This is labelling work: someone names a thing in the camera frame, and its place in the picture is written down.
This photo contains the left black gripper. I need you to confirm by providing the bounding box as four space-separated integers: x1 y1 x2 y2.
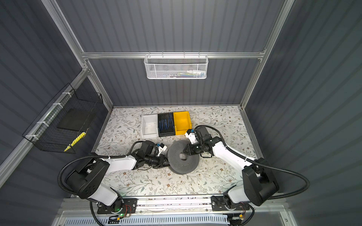
145 154 173 168

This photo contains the grey perforated cable spool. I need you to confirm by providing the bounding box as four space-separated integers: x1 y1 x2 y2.
167 140 200 175

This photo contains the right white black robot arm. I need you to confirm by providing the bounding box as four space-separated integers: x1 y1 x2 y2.
185 125 310 209

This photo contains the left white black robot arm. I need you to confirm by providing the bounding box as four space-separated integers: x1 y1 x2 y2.
57 140 170 217

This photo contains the yellow plastic bin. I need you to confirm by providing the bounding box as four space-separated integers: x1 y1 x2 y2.
173 111 192 136

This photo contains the black plastic bin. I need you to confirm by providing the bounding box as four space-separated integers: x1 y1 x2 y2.
157 113 175 137

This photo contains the white plastic bin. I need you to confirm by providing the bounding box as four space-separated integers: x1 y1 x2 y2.
140 114 158 139

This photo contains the yellow black tool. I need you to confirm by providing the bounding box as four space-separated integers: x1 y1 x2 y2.
64 132 86 152

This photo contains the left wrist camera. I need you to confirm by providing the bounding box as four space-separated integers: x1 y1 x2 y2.
156 143 167 156

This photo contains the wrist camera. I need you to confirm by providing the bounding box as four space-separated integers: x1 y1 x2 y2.
156 143 167 156
185 129 199 145

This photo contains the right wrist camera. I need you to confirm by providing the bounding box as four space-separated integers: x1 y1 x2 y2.
185 129 199 145

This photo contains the blue cables bundle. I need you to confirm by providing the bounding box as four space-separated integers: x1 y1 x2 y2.
160 115 174 132

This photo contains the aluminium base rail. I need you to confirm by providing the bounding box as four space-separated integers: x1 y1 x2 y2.
56 193 289 218

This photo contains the white wire mesh basket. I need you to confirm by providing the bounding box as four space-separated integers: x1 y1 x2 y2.
144 56 209 80

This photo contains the black wire mesh basket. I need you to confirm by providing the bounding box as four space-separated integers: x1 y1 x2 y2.
23 84 103 154

